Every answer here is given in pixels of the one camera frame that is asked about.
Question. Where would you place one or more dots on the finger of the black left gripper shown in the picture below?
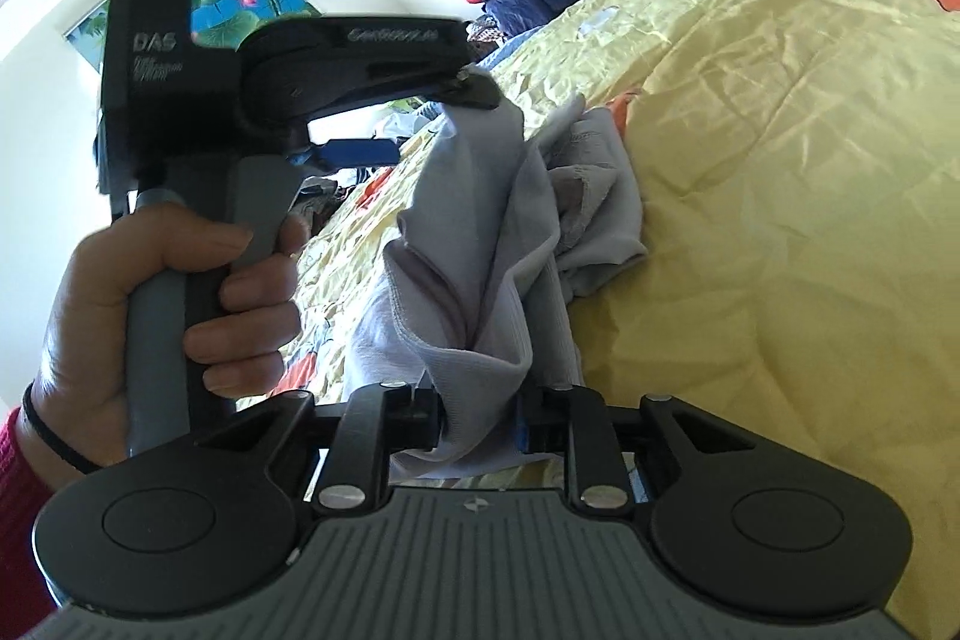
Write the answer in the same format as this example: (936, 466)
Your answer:
(471, 88)
(353, 153)

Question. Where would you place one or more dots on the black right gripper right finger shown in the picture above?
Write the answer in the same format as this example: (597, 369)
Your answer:
(541, 422)

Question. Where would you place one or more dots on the light lavender lace garment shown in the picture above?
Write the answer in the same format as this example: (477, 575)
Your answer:
(504, 230)

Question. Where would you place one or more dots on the lotus pond poster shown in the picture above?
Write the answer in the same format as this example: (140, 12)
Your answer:
(158, 36)

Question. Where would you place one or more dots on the red sleeve forearm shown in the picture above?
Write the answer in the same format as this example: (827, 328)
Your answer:
(24, 599)

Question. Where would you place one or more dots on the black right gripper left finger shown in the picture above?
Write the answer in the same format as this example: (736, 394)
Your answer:
(415, 418)

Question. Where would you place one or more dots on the person's left hand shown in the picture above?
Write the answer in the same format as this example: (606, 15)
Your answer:
(117, 329)

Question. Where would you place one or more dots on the yellow carrot print quilt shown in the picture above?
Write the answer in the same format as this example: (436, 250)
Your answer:
(798, 163)

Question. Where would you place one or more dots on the black hair tie wristband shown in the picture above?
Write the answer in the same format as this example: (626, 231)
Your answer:
(67, 454)

